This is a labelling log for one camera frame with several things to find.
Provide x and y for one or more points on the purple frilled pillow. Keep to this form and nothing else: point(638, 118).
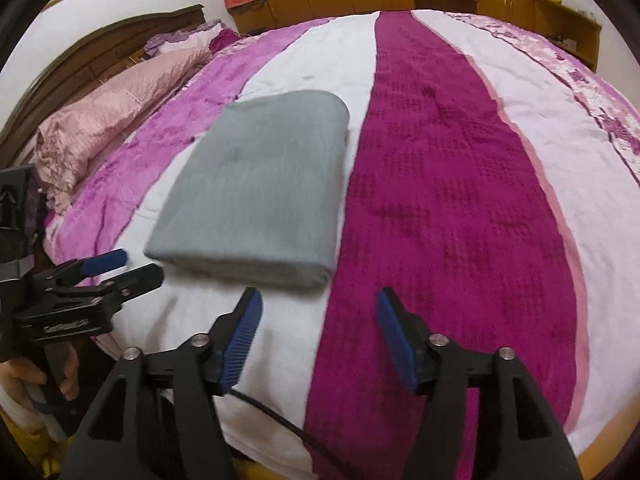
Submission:
point(175, 40)

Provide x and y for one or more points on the grey pants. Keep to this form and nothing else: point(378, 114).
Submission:
point(260, 185)

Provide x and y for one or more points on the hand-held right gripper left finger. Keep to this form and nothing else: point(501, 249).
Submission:
point(245, 340)

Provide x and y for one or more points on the person's left hand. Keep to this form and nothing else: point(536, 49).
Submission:
point(20, 372)

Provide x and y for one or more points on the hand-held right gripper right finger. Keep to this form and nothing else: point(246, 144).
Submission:
point(397, 340)

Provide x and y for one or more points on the pink ruffled pillow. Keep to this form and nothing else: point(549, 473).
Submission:
point(110, 105)

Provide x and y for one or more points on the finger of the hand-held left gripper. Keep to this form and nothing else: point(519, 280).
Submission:
point(107, 260)
point(140, 277)

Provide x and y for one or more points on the pink striped blanket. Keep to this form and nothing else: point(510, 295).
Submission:
point(450, 210)

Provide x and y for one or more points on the dark wooden headboard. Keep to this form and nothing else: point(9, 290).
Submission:
point(75, 60)

